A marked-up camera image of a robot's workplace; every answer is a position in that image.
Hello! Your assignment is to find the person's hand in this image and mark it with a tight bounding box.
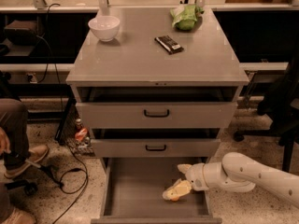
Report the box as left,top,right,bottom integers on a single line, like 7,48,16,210
0,127,11,154

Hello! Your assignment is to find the middle grey drawer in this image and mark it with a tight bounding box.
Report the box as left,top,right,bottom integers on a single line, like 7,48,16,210
92,128,221,158

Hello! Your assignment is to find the top grey drawer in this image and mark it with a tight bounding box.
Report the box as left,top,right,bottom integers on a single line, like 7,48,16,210
77,87,236,129

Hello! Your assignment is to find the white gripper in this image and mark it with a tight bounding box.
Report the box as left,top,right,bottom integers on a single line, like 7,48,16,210
163,163,208,201

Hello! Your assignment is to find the black snack bar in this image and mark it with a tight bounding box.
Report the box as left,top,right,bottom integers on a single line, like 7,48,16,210
154,35,184,54

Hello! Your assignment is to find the tan shoe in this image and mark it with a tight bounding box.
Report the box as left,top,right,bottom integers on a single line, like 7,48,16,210
4,145,49,179
1,207,36,224

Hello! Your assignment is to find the white bowl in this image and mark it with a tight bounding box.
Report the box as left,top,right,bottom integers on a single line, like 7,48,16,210
88,16,121,42

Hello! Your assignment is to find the grey drawer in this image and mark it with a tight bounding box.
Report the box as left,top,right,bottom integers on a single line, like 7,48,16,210
77,87,236,129
92,128,221,158
91,157,221,224

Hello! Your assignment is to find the black floor cable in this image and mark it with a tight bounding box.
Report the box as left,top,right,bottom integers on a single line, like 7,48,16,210
50,147,90,224

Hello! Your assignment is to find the green chip bag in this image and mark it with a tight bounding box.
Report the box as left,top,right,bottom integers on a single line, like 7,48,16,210
170,5,204,31

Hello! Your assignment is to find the grey drawer cabinet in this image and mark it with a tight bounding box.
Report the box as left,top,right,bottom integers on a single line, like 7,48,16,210
65,6,250,161

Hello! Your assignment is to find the black chair base left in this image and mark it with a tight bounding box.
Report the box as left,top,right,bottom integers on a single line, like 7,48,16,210
5,163,66,197

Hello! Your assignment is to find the brown trouser leg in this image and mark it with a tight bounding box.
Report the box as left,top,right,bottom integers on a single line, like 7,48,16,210
0,98,29,155

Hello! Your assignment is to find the orange snack packet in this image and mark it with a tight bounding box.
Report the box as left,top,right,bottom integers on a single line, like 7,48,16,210
75,128,88,142

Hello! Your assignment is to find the bottom grey drawer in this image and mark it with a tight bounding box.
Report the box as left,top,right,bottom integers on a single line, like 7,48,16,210
91,157,221,224

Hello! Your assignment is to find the orange fruit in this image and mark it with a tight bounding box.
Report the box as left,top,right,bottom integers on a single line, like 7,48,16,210
171,197,179,202

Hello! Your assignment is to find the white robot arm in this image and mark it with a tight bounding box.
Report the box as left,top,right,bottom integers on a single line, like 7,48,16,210
163,152,299,207

